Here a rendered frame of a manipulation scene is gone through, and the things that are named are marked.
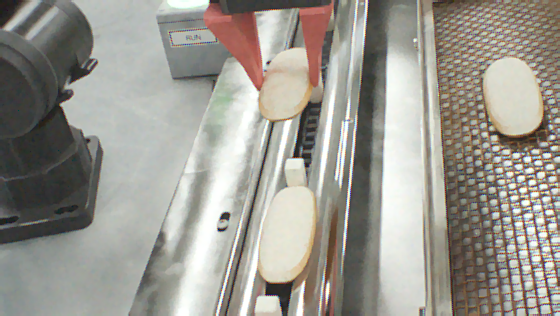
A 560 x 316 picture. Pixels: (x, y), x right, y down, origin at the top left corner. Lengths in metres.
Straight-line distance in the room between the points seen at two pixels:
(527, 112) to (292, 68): 0.17
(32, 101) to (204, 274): 0.18
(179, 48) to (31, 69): 0.26
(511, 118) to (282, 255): 0.17
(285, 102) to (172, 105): 0.27
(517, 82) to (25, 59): 0.35
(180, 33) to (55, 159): 0.22
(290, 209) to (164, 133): 0.23
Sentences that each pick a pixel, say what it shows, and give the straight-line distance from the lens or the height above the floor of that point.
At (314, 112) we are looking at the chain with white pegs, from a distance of 0.69.
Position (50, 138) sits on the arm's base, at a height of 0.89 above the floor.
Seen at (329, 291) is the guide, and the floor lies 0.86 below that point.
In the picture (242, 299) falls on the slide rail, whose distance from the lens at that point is 0.50.
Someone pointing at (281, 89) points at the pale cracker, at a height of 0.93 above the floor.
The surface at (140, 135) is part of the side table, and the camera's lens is 0.75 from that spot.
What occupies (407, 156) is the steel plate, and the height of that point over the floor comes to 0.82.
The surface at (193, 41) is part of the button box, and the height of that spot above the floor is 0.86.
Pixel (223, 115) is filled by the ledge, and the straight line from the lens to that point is 0.66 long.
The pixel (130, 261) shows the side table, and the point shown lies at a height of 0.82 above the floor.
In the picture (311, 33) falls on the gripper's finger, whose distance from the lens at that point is 0.51.
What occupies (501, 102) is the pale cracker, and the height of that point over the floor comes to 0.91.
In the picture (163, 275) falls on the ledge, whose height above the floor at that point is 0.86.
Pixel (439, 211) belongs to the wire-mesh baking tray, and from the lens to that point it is 0.48.
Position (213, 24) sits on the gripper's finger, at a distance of 0.51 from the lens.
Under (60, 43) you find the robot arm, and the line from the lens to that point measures 0.62.
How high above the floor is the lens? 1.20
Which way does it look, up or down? 34 degrees down
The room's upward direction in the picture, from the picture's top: 11 degrees counter-clockwise
